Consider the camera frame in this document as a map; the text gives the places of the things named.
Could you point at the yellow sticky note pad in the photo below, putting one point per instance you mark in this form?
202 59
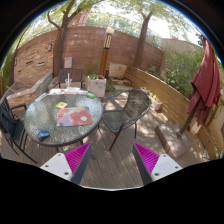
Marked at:
61 105

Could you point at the black chair left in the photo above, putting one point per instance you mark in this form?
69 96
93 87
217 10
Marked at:
12 127

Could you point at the green small object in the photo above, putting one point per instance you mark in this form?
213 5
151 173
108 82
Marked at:
91 95

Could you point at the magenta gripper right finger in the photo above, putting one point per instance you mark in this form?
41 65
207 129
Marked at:
153 166

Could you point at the right tree trunk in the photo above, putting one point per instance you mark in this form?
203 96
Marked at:
141 41

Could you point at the colourful floral mouse pad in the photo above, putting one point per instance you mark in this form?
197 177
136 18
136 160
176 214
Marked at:
74 116

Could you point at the wooden slat fence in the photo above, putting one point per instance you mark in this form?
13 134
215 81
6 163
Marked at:
174 104

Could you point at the small white planter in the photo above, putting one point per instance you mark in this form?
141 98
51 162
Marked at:
155 102

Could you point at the stone umbrella base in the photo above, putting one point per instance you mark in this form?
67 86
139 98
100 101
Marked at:
173 145

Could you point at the white square planter box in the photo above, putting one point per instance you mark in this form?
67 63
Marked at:
97 85

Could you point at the closed red patio umbrella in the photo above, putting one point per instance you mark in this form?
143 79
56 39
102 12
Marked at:
206 87

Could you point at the black mesh chair right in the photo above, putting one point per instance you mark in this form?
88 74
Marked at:
137 105

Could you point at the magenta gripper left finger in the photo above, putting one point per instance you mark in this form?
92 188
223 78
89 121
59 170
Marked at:
70 166

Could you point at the white book stack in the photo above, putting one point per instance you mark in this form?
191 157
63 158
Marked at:
71 91

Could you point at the left tree trunk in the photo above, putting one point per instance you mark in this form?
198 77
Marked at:
61 32

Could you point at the white candle stick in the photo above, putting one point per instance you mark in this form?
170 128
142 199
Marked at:
68 80

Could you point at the tree trunk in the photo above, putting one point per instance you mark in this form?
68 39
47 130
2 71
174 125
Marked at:
141 41
61 32

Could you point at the wooden garden lamp post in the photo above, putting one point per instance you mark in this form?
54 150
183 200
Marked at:
105 52

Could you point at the blue computer mouse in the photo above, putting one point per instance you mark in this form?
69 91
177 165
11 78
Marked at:
43 135

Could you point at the round glass patio table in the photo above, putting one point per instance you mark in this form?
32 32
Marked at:
42 115

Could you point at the dark wicker chair far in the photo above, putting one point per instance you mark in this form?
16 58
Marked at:
75 75

